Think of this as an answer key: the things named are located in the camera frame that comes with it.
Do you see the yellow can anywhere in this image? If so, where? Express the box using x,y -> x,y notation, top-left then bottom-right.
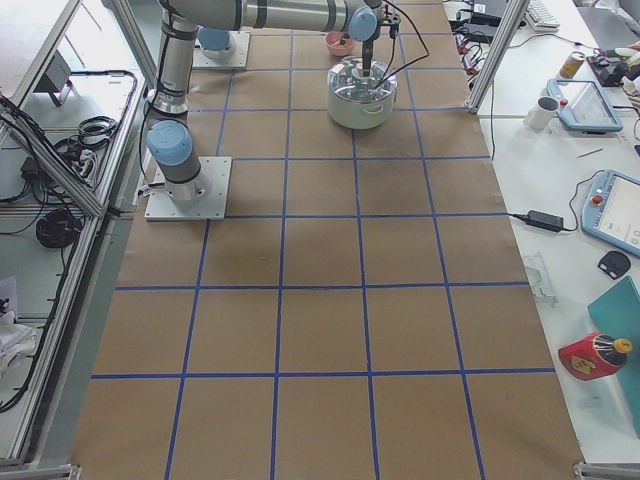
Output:
558,51 -> 586,79

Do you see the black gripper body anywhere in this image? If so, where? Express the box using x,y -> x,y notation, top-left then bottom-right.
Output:
379,12 -> 401,30

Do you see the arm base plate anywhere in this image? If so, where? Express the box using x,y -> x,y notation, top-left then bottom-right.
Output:
193,31 -> 250,70
145,157 -> 232,221

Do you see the brown paper table cover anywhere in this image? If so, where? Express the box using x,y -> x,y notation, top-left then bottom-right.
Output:
70,1 -> 581,479

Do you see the pink bowl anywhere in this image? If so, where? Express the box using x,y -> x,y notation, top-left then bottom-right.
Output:
324,32 -> 357,57

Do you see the black computer mouse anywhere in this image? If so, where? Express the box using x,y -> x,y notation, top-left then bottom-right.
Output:
597,251 -> 631,280

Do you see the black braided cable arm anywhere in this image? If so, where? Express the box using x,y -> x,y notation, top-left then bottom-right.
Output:
374,0 -> 431,89

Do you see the teach pendant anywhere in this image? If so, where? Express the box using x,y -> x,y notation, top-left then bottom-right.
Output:
581,170 -> 639,257
546,79 -> 623,134

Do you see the white mug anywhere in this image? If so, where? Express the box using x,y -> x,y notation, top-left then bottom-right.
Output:
523,96 -> 559,131

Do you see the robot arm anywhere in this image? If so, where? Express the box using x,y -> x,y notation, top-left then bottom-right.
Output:
197,27 -> 234,53
146,1 -> 397,207

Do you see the teal board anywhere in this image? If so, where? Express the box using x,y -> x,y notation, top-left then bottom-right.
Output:
587,276 -> 640,436

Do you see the near teach pendant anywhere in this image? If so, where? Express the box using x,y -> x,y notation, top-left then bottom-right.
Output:
581,170 -> 639,257

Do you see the clear acrylic stand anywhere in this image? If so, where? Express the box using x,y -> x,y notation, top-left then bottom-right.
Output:
522,252 -> 558,307

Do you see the coiled black cable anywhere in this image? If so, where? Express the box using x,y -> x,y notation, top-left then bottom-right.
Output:
35,208 -> 84,250

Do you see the red bottle yellow cap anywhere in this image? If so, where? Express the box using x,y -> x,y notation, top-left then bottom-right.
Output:
558,331 -> 633,381

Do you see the far teach pendant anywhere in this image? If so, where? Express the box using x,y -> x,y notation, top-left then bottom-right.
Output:
546,79 -> 623,134

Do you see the aluminium frame post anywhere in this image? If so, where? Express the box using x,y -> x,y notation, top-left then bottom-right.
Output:
467,0 -> 529,114

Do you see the black power adapter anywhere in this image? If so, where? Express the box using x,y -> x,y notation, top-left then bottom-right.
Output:
509,210 -> 576,233

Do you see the glass pot lid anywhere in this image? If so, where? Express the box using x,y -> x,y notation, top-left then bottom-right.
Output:
327,56 -> 398,104

